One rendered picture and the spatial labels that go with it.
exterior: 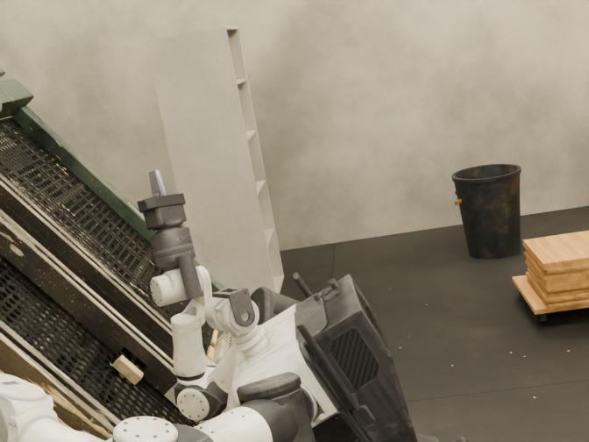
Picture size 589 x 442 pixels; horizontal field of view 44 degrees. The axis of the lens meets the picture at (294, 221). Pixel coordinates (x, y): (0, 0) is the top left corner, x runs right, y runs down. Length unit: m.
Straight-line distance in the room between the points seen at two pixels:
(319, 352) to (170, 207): 0.57
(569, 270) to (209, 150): 2.57
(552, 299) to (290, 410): 3.49
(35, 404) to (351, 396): 0.50
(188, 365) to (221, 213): 3.79
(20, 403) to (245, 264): 4.52
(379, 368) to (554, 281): 3.25
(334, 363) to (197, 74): 4.17
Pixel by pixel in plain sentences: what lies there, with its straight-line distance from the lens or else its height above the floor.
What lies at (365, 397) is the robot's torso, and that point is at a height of 1.26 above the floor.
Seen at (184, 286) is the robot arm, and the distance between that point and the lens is 1.58.
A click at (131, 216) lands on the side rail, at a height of 1.32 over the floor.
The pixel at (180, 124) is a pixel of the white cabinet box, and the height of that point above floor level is 1.44.
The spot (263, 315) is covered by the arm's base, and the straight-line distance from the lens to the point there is 1.49.
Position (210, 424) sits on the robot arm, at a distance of 1.02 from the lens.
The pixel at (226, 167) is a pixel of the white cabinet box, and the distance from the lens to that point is 5.33.
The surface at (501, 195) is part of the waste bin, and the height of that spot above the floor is 0.50.
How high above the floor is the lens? 1.87
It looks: 14 degrees down
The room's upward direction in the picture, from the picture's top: 10 degrees counter-clockwise
